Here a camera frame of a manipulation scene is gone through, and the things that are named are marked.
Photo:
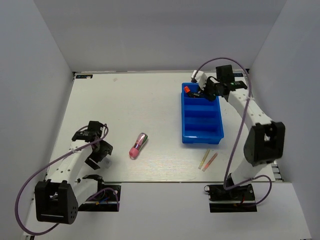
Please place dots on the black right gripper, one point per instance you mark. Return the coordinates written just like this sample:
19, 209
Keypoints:
209, 81

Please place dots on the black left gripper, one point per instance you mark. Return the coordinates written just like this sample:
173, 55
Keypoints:
106, 148

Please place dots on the pink crayon tube case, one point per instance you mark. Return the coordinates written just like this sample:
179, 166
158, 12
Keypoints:
138, 145

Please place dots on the green cap black highlighter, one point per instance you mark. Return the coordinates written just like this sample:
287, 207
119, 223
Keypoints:
195, 95

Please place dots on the orange cap black highlighter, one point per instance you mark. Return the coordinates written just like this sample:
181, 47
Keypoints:
187, 90

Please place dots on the yellow thin pen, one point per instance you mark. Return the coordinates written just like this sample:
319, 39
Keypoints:
204, 159

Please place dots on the orange thin pen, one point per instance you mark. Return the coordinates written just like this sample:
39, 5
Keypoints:
210, 162

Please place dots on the clear spray bottle blue cap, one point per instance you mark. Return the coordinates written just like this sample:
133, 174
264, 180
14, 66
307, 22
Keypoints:
107, 163

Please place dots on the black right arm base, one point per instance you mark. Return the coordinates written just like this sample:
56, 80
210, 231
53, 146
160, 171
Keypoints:
237, 200

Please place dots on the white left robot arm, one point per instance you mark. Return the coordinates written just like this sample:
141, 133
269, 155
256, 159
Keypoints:
58, 198

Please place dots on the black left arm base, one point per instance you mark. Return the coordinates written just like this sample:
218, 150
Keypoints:
107, 201

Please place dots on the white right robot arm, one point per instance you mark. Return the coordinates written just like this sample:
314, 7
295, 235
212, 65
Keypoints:
154, 141

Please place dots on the right corner table label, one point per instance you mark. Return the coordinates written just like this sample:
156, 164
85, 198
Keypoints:
240, 75

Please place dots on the corner table label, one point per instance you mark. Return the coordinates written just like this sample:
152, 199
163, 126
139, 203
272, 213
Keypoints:
240, 75
84, 76

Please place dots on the blue plastic compartment bin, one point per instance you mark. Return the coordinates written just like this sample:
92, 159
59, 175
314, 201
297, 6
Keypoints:
201, 120

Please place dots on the left corner table label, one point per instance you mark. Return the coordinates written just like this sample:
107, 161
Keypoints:
84, 76

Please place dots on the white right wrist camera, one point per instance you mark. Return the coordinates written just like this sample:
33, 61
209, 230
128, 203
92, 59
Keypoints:
200, 78

